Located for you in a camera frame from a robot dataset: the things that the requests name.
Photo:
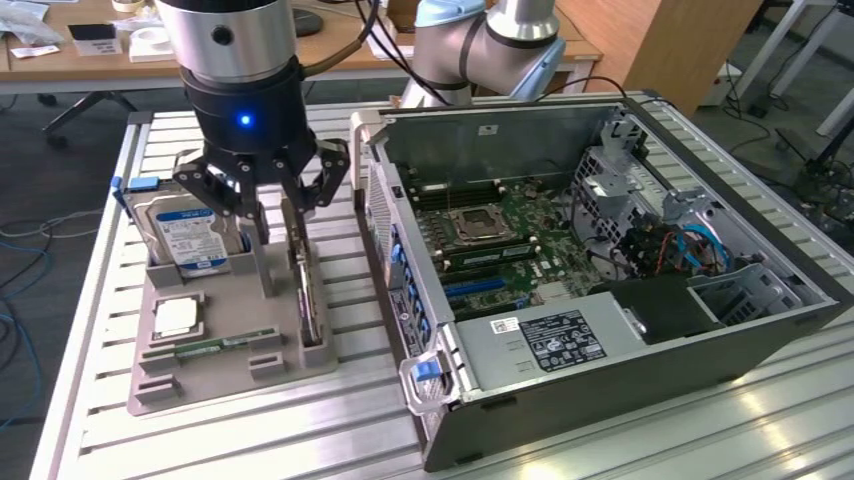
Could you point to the white table frame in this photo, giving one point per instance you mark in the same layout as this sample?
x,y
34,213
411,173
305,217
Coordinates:
x,y
794,50

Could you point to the CPU with silver lid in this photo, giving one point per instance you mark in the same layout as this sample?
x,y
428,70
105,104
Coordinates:
x,y
178,320

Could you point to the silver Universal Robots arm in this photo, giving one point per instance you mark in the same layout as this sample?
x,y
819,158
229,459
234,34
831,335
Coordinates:
x,y
226,35

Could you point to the open black PC case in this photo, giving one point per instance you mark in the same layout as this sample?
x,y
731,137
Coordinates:
x,y
600,380

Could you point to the black fan shroud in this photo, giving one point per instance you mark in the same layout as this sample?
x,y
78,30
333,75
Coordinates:
x,y
660,310

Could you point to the blue disk bracket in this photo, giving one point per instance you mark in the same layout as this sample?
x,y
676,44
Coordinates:
x,y
136,184

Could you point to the graphics card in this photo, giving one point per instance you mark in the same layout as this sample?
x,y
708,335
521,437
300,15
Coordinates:
x,y
306,285

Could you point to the black chair base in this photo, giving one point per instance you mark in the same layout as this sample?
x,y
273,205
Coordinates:
x,y
73,117

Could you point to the green motherboard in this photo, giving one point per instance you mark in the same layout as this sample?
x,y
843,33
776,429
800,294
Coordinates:
x,y
527,250

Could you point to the green RAM stick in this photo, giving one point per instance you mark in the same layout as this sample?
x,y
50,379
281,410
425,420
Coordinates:
x,y
206,344

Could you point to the grey parts rack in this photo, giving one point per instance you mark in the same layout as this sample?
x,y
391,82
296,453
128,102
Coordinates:
x,y
220,370

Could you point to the metal disk bay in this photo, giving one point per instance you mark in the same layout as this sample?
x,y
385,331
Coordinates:
x,y
743,295

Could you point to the hard disk with blue label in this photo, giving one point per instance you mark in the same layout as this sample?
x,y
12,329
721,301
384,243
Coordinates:
x,y
189,235

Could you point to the clear plastic bag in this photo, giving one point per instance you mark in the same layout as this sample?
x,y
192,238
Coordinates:
x,y
26,30

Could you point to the wooden cabinet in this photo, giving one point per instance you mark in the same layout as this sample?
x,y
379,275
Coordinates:
x,y
660,45

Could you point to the installed RAM stick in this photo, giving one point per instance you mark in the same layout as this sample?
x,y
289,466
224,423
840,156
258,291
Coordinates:
x,y
493,252

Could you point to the CPU socket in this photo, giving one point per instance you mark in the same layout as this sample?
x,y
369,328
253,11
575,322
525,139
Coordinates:
x,y
479,224

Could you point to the black and white sign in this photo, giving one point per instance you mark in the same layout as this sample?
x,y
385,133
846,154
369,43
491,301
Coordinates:
x,y
96,40

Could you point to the grey power supply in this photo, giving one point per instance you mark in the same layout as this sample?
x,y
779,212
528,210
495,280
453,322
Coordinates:
x,y
533,345

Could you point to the red and white card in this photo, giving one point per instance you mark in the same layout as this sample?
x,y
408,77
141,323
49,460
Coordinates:
x,y
33,51

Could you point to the wooden desk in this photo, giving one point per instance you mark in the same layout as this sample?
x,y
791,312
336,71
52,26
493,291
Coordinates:
x,y
66,70

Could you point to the blue expansion slot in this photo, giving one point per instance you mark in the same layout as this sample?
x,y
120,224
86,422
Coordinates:
x,y
475,288

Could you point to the black round device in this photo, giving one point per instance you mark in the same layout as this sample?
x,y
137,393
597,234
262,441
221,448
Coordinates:
x,y
308,22

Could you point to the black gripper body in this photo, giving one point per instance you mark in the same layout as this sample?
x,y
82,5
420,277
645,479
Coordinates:
x,y
242,120

